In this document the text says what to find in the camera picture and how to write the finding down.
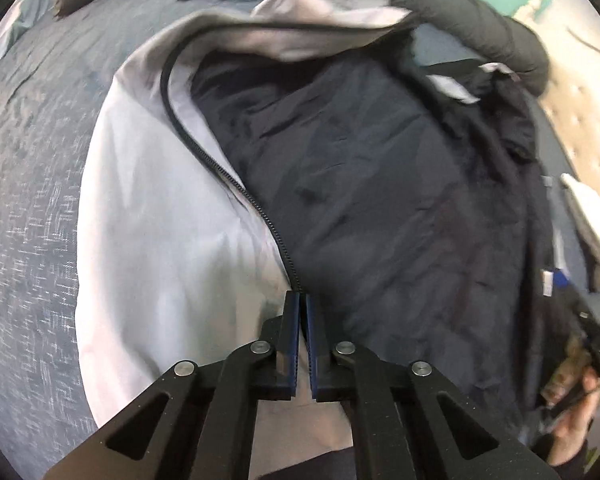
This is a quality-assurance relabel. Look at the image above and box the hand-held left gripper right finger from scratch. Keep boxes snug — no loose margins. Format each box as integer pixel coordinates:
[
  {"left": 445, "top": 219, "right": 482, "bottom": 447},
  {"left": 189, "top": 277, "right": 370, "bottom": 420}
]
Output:
[{"left": 306, "top": 293, "right": 561, "bottom": 480}]

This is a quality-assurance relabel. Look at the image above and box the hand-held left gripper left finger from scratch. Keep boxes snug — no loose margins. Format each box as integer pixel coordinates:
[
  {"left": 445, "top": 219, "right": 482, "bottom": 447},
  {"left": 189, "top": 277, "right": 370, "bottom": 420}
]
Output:
[{"left": 45, "top": 290, "right": 301, "bottom": 480}]

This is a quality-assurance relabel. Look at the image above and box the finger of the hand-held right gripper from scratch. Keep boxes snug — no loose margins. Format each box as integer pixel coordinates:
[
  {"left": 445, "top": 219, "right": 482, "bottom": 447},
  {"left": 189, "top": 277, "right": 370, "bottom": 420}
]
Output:
[{"left": 550, "top": 267, "right": 596, "bottom": 331}]

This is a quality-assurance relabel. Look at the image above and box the light grey zip jacket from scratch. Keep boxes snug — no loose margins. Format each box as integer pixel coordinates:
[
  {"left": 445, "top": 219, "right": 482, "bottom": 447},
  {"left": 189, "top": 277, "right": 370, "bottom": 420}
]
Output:
[{"left": 77, "top": 0, "right": 561, "bottom": 480}]

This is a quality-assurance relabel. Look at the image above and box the person's right hand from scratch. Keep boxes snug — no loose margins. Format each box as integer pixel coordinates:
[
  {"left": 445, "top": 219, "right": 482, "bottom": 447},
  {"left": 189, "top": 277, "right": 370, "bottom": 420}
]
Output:
[{"left": 550, "top": 370, "right": 600, "bottom": 466}]

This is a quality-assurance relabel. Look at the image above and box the small white cloth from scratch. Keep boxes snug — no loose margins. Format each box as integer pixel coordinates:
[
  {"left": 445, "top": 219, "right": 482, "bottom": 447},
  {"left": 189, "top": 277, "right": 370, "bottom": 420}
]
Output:
[{"left": 560, "top": 172, "right": 600, "bottom": 261}]

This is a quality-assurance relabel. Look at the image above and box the cream carved headboard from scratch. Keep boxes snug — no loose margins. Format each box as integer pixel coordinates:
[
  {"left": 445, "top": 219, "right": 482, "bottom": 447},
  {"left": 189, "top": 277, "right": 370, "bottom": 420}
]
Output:
[{"left": 510, "top": 0, "right": 600, "bottom": 241}]

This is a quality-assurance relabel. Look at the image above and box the blue patterned bed blanket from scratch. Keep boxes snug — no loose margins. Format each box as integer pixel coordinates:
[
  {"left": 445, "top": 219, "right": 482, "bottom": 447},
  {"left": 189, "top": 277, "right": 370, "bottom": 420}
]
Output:
[{"left": 0, "top": 0, "right": 600, "bottom": 466}]

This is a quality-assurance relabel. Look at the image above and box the light blue pillow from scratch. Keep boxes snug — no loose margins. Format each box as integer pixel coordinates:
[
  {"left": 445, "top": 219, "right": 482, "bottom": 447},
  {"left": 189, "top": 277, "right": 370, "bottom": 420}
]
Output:
[{"left": 0, "top": 0, "right": 56, "bottom": 86}]

